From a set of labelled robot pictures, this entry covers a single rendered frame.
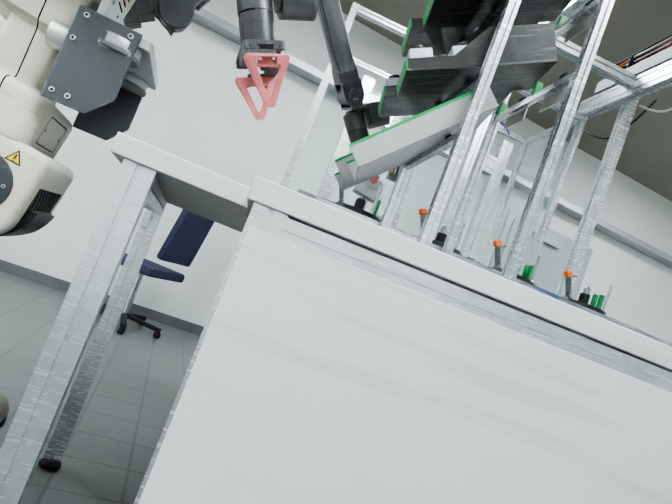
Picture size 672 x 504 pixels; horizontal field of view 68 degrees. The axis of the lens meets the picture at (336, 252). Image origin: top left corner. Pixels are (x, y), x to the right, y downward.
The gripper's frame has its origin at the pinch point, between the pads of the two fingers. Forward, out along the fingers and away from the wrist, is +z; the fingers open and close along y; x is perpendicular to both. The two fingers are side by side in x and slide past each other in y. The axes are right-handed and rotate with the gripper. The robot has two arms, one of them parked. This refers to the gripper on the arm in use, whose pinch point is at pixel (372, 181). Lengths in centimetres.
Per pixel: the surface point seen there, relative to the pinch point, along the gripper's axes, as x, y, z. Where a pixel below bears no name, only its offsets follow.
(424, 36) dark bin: -12.5, -30.1, -25.5
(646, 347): -10, -75, 38
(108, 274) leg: 57, -63, 7
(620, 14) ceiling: -235, 153, -72
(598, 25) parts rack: -35, -53, -12
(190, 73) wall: 42, 288, -148
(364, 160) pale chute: 14, -48, 0
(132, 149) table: 49, -65, -8
